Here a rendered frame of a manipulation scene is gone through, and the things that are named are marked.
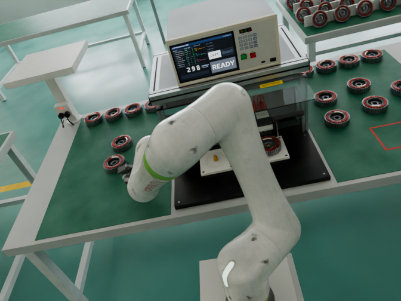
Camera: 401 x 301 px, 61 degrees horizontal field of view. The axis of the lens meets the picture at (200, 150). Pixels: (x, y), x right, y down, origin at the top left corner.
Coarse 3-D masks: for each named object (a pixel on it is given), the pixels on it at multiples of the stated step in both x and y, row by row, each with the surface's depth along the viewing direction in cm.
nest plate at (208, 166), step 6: (210, 150) 160; (216, 150) 159; (222, 150) 158; (204, 156) 158; (210, 156) 157; (222, 156) 155; (204, 162) 155; (210, 162) 154; (216, 162) 153; (222, 162) 152; (228, 162) 151; (204, 168) 152; (210, 168) 151; (216, 168) 150; (222, 168) 149; (228, 168) 148; (204, 174) 150
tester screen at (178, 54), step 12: (228, 36) 132; (180, 48) 134; (192, 48) 134; (204, 48) 134; (216, 48) 134; (180, 60) 137; (192, 60) 137; (204, 60) 137; (216, 60) 138; (180, 72) 140; (192, 72) 140; (216, 72) 141
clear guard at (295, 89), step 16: (272, 80) 141; (288, 80) 138; (304, 80) 136; (256, 96) 135; (272, 96) 132; (288, 96) 130; (304, 96) 127; (256, 112) 127; (272, 112) 126; (288, 112) 125; (304, 112) 125; (320, 112) 124; (272, 128) 126
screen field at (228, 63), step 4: (220, 60) 138; (224, 60) 138; (228, 60) 138; (232, 60) 138; (212, 64) 139; (216, 64) 139; (220, 64) 139; (224, 64) 139; (228, 64) 139; (232, 64) 139; (212, 68) 140; (216, 68) 140; (220, 68) 140; (224, 68) 140; (228, 68) 140; (232, 68) 140; (212, 72) 141
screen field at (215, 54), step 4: (228, 48) 135; (232, 48) 135; (212, 52) 135; (216, 52) 135; (220, 52) 135; (224, 52) 135; (228, 52) 136; (232, 52) 136; (212, 56) 136; (216, 56) 136; (220, 56) 136
